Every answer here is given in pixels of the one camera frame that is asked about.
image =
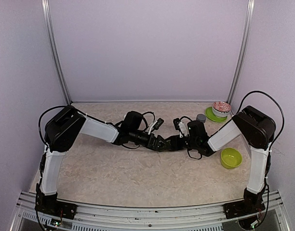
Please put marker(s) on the right aluminium frame post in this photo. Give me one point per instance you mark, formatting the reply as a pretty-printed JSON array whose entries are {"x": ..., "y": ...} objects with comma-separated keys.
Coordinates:
[{"x": 243, "y": 48}]

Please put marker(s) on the left aluminium frame post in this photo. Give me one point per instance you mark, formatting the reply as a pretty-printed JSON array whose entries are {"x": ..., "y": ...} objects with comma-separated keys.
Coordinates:
[{"x": 50, "y": 32}]

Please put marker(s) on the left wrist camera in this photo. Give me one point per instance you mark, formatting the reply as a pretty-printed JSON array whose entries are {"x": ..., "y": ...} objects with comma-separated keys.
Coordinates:
[{"x": 158, "y": 123}]

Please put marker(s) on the front aluminium rail base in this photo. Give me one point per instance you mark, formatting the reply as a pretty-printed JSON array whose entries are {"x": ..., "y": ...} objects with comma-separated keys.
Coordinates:
[{"x": 205, "y": 217}]

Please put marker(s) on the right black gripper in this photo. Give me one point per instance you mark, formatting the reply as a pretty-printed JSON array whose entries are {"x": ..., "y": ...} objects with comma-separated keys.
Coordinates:
[{"x": 177, "y": 147}]

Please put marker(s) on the red patterned white bowl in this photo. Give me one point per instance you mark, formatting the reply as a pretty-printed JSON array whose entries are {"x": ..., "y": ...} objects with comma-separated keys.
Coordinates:
[{"x": 221, "y": 109}]

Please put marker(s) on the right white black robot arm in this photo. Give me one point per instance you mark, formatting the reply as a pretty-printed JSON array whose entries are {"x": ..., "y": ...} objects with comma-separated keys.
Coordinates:
[{"x": 256, "y": 130}]

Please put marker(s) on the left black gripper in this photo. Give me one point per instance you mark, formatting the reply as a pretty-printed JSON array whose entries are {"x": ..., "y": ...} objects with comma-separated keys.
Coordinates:
[{"x": 157, "y": 142}]

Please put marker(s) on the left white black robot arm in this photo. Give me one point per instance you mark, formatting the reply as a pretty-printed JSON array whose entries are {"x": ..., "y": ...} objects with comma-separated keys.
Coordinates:
[{"x": 61, "y": 132}]

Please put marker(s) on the aluminium frame post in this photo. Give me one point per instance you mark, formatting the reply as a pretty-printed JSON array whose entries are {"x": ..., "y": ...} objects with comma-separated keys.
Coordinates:
[
  {"x": 243, "y": 48},
  {"x": 50, "y": 32}
]

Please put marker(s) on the lime green bowl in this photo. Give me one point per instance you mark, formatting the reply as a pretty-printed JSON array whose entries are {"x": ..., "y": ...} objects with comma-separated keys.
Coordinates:
[{"x": 231, "y": 158}]

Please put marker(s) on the green saucer plate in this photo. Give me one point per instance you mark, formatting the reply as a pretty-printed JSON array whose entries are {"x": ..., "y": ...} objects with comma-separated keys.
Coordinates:
[{"x": 211, "y": 116}]

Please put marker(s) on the orange grey-capped supplement bottle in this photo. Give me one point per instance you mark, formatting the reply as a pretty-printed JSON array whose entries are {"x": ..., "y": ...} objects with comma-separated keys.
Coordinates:
[{"x": 201, "y": 118}]

